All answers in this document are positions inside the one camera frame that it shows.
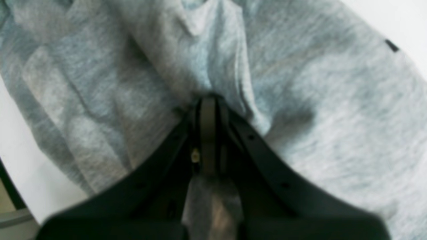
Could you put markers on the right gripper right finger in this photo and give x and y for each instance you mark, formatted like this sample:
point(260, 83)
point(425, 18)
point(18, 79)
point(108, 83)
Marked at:
point(278, 203)

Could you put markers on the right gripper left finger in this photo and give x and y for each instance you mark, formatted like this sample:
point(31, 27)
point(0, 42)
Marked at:
point(146, 205)

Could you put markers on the grey Hugging Face t-shirt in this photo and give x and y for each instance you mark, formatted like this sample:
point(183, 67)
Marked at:
point(101, 83)

